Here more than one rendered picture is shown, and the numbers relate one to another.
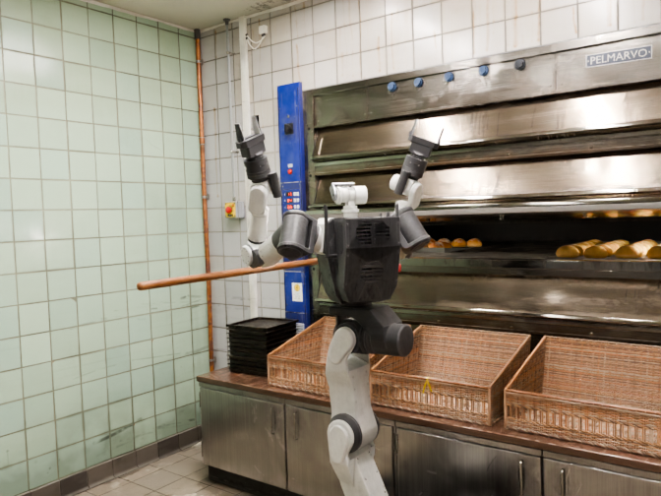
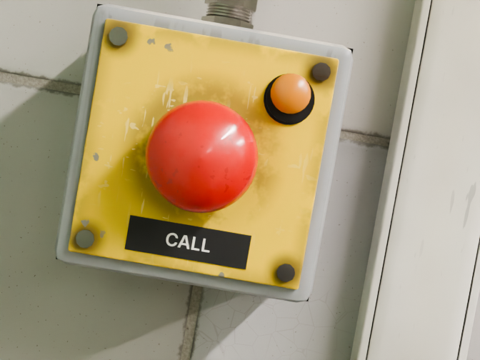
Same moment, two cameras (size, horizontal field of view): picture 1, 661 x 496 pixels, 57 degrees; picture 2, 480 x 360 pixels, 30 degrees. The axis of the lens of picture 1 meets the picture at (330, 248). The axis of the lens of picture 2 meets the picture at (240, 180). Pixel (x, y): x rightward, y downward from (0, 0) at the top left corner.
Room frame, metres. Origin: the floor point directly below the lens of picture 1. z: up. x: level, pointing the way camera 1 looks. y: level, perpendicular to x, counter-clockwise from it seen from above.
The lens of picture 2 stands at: (3.40, 0.79, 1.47)
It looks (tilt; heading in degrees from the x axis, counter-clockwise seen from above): 3 degrees down; 322
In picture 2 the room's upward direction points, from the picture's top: 10 degrees clockwise
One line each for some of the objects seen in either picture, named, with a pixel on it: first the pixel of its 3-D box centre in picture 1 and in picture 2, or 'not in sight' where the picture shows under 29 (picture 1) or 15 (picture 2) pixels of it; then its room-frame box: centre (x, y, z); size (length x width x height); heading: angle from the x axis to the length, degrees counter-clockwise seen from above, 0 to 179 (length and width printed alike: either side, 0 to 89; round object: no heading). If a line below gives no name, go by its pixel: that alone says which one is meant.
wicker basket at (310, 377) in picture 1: (339, 354); not in sight; (2.98, -0.03, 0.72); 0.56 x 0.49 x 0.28; 52
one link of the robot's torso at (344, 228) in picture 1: (357, 254); not in sight; (2.15, -0.10, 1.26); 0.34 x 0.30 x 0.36; 109
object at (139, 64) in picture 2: (234, 210); (205, 153); (3.70, 0.58, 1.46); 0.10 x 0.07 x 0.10; 54
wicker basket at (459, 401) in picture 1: (450, 368); not in sight; (2.63, -0.51, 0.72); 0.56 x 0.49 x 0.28; 53
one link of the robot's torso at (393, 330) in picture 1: (371, 329); not in sight; (2.15, -0.14, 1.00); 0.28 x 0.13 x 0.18; 54
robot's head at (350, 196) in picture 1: (351, 198); not in sight; (2.21, -0.08, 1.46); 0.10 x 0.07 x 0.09; 109
